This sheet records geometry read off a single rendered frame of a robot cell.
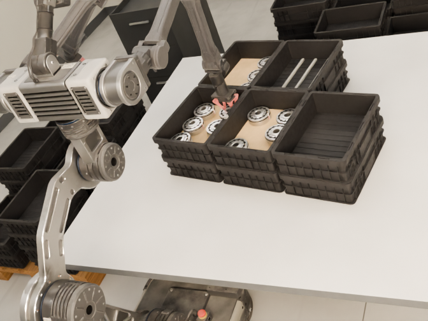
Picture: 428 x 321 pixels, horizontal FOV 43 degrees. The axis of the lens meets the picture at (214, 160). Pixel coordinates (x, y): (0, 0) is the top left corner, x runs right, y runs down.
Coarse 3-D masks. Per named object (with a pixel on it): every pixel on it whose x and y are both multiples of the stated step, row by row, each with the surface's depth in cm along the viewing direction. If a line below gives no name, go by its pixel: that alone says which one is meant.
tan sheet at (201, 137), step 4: (216, 108) 260; (220, 108) 259; (216, 112) 258; (216, 116) 255; (208, 120) 255; (212, 120) 254; (208, 124) 252; (204, 132) 248; (192, 136) 249; (196, 136) 248; (200, 136) 247; (204, 136) 246; (208, 136) 245; (196, 140) 246; (200, 140) 245; (204, 140) 244
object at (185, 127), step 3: (195, 117) 254; (198, 117) 253; (189, 120) 254; (198, 120) 251; (201, 120) 251; (186, 123) 254; (198, 123) 250; (183, 126) 252; (186, 126) 251; (195, 126) 249; (198, 126) 248; (183, 129) 250; (186, 129) 249; (189, 129) 248; (192, 129) 247; (195, 129) 247
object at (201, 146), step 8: (200, 88) 260; (208, 88) 257; (232, 88) 250; (240, 88) 248; (240, 96) 243; (176, 112) 251; (168, 120) 247; (160, 128) 244; (216, 128) 230; (160, 144) 239; (168, 144) 236; (176, 144) 233; (184, 144) 230; (192, 144) 227; (200, 144) 225
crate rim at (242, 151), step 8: (304, 96) 226; (240, 104) 238; (232, 112) 235; (224, 120) 232; (288, 120) 218; (216, 136) 226; (208, 144) 223; (272, 144) 210; (232, 152) 217; (240, 152) 214; (248, 152) 212; (256, 152) 209; (264, 152) 207
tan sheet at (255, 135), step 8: (272, 112) 243; (272, 120) 238; (248, 128) 240; (256, 128) 238; (264, 128) 236; (240, 136) 237; (248, 136) 235; (256, 136) 233; (264, 136) 232; (248, 144) 231; (256, 144) 229; (264, 144) 228
